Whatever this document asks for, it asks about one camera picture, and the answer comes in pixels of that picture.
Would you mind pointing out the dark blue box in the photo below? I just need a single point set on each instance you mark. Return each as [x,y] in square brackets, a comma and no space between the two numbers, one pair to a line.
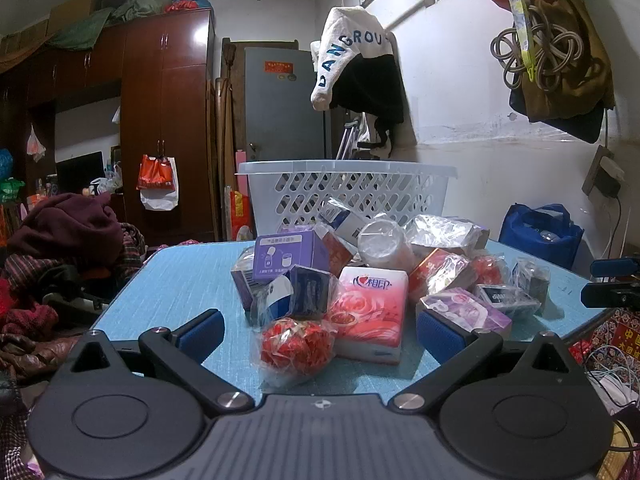
[312,292]

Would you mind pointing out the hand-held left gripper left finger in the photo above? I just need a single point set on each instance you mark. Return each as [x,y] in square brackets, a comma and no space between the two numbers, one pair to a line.
[202,334]

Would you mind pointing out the white plastic bag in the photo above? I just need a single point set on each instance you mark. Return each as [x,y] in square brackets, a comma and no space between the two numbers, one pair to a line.
[160,200]

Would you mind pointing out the maroon clothes pile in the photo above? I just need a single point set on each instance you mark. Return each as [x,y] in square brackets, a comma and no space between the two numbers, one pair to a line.
[70,225]

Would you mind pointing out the black television screen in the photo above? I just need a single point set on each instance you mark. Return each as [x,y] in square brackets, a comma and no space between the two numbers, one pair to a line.
[80,172]

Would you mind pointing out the black hanging garment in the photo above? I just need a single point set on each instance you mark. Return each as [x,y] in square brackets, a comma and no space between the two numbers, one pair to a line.
[370,85]

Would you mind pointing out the brown hanging bag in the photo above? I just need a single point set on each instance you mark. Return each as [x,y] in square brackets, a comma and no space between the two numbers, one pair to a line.
[580,95]

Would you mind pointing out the metal crutches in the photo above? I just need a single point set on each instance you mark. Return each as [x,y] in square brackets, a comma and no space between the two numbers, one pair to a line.
[347,137]

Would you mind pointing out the purple packet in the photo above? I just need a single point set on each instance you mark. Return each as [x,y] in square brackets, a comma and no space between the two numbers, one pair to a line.
[465,310]

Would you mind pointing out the small white hanging bag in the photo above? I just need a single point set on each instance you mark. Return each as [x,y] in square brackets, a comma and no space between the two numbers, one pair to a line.
[35,145]

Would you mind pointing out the blue tote bag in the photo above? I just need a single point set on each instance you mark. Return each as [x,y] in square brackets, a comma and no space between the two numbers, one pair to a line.
[540,237]

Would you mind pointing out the orange plastic bag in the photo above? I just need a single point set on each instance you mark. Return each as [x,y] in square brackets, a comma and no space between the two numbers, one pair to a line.
[155,172]

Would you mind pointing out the red yellow standing packet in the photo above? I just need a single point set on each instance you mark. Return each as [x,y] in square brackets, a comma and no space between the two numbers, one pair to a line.
[241,217]

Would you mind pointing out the purple cardboard box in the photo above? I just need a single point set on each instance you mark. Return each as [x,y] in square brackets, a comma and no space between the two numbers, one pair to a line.
[285,255]

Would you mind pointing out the large red flower bag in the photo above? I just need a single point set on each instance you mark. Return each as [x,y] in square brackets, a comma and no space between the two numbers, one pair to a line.
[295,347]

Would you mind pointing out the small red flower bag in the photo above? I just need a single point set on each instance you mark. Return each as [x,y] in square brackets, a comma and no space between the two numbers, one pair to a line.
[489,271]

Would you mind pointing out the black box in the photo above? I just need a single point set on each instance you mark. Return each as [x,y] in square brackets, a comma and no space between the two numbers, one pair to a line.
[531,280]

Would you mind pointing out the pink tissue pack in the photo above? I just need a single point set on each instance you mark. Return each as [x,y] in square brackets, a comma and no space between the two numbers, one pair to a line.
[372,312]

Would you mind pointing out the green tarp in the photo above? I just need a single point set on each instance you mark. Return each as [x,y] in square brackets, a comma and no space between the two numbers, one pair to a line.
[85,27]

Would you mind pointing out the dark box with white print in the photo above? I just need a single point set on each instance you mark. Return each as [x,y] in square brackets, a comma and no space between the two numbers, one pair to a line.
[505,299]

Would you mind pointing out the maroon box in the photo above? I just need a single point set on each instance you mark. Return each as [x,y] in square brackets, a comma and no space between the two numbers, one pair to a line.
[340,255]

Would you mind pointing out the white printed hoodie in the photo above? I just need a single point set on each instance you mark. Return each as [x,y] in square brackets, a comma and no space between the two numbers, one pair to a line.
[350,40]

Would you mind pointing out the plaid cloth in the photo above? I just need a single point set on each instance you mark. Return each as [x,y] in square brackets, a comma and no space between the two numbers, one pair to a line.
[40,265]

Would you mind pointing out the blue white round-print box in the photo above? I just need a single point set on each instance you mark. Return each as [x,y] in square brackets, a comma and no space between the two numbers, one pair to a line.
[275,300]

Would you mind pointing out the small purple striped box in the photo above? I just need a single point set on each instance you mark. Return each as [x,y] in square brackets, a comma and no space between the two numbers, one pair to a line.
[244,287]

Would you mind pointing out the wall socket with charger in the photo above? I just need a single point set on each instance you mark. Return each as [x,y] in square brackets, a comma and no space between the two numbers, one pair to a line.
[602,172]

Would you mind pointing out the white cup stack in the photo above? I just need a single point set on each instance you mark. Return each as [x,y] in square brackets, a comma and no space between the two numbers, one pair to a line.
[382,247]

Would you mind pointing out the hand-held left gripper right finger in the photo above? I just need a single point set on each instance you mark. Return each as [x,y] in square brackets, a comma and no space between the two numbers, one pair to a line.
[440,334]

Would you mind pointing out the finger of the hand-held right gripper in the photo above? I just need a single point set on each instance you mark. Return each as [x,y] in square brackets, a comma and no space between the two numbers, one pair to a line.
[615,296]
[617,267]

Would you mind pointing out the brown wooden wardrobe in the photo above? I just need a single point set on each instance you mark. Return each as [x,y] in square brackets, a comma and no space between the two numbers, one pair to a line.
[165,110]

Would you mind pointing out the red printed cloth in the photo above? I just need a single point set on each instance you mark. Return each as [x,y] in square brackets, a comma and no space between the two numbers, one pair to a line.
[620,340]

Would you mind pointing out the white plastic basket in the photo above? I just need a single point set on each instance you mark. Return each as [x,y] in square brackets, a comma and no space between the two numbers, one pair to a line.
[300,195]

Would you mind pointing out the silvery plastic packet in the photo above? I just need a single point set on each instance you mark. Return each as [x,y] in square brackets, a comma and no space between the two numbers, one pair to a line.
[445,235]

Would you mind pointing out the grey door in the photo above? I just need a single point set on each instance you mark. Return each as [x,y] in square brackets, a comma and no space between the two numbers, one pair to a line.
[285,110]

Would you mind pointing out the wooden sticks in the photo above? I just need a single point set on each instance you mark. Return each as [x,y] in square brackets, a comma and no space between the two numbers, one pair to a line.
[225,135]

